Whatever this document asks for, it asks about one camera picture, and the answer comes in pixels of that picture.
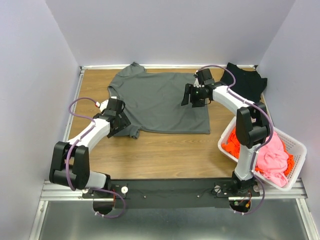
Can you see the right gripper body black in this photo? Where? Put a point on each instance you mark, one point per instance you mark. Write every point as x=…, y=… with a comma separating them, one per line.
x=197, y=98

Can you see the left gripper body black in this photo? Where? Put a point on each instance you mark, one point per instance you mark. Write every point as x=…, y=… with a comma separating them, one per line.
x=124, y=122

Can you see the grey t shirt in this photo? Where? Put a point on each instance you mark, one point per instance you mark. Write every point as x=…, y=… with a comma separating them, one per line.
x=153, y=102

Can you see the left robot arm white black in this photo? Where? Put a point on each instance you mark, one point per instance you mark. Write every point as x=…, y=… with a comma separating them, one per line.
x=70, y=164

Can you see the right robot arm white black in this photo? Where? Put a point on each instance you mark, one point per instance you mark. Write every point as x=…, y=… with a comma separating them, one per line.
x=253, y=129

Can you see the folded black t shirt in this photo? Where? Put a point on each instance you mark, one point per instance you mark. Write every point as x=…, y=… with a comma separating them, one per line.
x=249, y=84

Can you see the pink t shirt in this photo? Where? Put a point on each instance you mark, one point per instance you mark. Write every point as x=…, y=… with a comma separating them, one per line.
x=272, y=161

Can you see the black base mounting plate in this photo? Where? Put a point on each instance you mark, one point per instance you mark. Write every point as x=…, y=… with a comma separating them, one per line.
x=171, y=193

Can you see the white plastic laundry basket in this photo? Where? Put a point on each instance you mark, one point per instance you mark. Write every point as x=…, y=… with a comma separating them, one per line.
x=230, y=146

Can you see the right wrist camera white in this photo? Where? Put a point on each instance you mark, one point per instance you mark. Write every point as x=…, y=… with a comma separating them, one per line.
x=197, y=83

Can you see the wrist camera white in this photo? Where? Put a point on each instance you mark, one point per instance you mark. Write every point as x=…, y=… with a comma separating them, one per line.
x=103, y=105
x=197, y=83

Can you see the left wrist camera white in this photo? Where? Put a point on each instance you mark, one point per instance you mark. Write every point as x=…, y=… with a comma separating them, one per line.
x=103, y=105

